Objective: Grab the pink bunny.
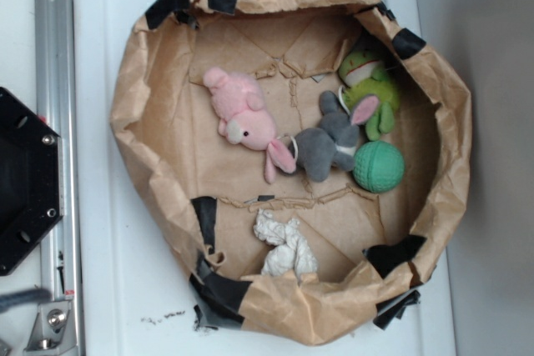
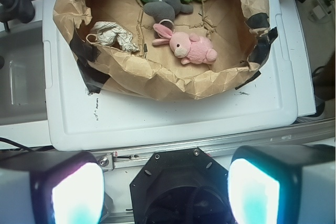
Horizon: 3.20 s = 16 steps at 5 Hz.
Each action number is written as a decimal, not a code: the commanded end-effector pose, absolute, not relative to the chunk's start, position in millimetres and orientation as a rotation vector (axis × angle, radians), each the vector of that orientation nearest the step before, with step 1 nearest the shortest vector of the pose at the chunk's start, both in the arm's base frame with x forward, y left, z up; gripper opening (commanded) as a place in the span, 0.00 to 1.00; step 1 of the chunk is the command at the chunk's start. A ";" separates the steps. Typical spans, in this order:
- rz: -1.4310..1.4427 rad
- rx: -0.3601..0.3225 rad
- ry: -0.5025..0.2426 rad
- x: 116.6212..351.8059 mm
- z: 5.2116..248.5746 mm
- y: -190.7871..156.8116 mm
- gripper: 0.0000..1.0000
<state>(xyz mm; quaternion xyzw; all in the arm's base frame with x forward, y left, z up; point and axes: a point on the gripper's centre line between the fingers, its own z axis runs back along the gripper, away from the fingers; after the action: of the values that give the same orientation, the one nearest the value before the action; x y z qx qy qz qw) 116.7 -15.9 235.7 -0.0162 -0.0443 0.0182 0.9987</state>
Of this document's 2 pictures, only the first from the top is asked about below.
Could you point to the white crumpled cloth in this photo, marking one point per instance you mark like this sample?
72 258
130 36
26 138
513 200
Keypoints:
290 251

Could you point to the green plush frog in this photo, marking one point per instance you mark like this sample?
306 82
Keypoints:
364 72

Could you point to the brown paper bag bin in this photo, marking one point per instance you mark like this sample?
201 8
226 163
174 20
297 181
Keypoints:
204 192

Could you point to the aluminium rail frame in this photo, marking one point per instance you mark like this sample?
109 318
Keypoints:
58 328

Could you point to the green rubber ball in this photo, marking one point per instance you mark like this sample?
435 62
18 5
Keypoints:
379 166

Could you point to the grey plush bunny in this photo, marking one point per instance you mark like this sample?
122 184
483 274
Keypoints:
333 142

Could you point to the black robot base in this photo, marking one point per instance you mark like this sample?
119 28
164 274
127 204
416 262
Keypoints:
30 181

